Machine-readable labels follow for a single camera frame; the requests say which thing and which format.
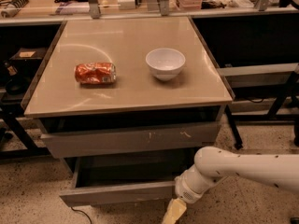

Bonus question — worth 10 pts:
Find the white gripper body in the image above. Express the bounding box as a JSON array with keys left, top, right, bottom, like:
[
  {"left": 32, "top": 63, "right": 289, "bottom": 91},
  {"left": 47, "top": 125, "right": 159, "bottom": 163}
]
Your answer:
[{"left": 175, "top": 166, "right": 224, "bottom": 204}]

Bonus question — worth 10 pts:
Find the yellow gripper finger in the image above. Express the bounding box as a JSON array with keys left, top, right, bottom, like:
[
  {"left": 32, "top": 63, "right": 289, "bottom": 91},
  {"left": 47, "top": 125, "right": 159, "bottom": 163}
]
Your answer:
[{"left": 162, "top": 198, "right": 187, "bottom": 224}]

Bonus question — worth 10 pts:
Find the grey drawer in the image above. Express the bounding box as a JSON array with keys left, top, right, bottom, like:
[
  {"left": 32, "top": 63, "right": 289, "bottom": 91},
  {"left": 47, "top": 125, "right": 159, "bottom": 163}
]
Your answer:
[
  {"left": 60, "top": 150, "right": 193, "bottom": 207},
  {"left": 41, "top": 121, "right": 221, "bottom": 158}
]

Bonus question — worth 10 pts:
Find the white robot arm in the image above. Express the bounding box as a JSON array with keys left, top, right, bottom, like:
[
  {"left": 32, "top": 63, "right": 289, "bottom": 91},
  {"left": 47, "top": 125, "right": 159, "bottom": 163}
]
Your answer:
[{"left": 162, "top": 147, "right": 299, "bottom": 224}]

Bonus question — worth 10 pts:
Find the grey drawer cabinet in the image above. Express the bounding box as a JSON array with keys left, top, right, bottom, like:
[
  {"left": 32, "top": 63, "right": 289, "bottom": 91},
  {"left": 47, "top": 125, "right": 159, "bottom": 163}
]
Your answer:
[{"left": 21, "top": 16, "right": 235, "bottom": 207}]

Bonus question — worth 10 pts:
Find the grey top drawer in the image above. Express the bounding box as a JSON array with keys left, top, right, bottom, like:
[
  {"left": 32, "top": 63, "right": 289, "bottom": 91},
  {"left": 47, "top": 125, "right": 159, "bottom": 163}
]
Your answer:
[{"left": 41, "top": 121, "right": 221, "bottom": 158}]

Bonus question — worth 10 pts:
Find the white bowl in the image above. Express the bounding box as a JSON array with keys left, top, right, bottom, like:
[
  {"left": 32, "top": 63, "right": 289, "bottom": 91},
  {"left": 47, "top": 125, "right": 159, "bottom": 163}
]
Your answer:
[{"left": 146, "top": 48, "right": 186, "bottom": 81}]

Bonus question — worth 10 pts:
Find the crushed orange soda can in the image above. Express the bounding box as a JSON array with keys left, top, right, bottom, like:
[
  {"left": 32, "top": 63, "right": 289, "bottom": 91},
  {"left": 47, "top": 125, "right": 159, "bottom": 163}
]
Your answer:
[{"left": 74, "top": 63, "right": 116, "bottom": 85}]

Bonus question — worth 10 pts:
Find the black box with label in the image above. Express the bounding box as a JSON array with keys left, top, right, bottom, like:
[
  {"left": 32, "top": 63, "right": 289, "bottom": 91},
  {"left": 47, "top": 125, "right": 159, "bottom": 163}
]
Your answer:
[{"left": 11, "top": 48, "right": 48, "bottom": 61}]

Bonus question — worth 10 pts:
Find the long wooden workbench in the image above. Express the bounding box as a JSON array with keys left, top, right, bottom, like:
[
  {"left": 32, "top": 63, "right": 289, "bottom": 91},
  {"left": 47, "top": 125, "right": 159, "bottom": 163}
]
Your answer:
[{"left": 0, "top": 0, "right": 299, "bottom": 25}]

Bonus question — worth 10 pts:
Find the black power cable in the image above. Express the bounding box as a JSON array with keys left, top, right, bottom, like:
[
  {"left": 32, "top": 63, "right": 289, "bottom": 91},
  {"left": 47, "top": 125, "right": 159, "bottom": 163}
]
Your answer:
[{"left": 70, "top": 206, "right": 93, "bottom": 224}]

